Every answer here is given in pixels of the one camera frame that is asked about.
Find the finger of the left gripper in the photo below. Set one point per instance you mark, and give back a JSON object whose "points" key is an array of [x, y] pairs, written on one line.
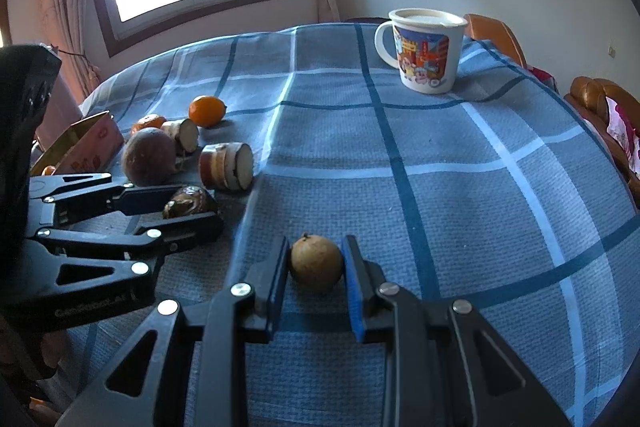
{"points": [[56, 201], [160, 238]]}

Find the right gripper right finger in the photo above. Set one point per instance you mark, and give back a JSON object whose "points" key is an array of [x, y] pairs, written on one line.
{"points": [[381, 311]]}

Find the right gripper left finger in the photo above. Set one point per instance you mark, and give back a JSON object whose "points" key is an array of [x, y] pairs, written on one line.
{"points": [[247, 312]]}

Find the dark chestnut shell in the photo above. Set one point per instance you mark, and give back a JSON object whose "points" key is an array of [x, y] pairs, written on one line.
{"points": [[188, 201]]}

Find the purple passion fruit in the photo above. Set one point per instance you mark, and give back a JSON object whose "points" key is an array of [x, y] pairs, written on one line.
{"points": [[149, 157]]}

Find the brown longan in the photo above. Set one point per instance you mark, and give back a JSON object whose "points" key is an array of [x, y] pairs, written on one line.
{"points": [[316, 262]]}

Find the cut sugarcane piece large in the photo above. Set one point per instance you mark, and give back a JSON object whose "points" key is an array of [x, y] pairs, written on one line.
{"points": [[226, 166]]}

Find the cut sugarcane piece small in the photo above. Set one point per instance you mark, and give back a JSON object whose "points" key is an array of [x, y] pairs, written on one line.
{"points": [[184, 133]]}

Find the large orange mandarin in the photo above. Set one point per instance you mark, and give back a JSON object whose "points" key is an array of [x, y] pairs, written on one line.
{"points": [[148, 121]]}

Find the small orange mandarin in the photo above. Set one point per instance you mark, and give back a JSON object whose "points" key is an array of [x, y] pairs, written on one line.
{"points": [[206, 111]]}

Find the smooth orange kumquat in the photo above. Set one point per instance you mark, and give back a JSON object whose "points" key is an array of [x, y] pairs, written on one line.
{"points": [[48, 170]]}

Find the person's hand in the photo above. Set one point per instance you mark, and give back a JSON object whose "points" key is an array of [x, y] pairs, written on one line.
{"points": [[23, 366]]}

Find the pink metal tin box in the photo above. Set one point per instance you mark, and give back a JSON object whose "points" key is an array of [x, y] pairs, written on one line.
{"points": [[88, 146]]}

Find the pink electric kettle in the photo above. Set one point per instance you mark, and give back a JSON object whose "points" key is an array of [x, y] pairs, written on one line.
{"points": [[62, 111]]}

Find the blue plaid tablecloth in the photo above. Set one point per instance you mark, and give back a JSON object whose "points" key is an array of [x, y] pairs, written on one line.
{"points": [[497, 191]]}

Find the pink floral cushion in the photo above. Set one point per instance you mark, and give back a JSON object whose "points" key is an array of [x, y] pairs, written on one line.
{"points": [[622, 131]]}

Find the white cartoon mug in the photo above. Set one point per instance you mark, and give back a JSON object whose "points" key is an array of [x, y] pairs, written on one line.
{"points": [[424, 45]]}

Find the brown leather sofa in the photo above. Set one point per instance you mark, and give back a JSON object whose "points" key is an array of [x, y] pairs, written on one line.
{"points": [[587, 95]]}

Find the black round stool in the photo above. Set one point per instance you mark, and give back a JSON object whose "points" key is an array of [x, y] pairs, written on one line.
{"points": [[367, 20]]}

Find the brown leather armchair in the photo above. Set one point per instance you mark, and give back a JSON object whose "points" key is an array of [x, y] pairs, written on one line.
{"points": [[482, 27]]}

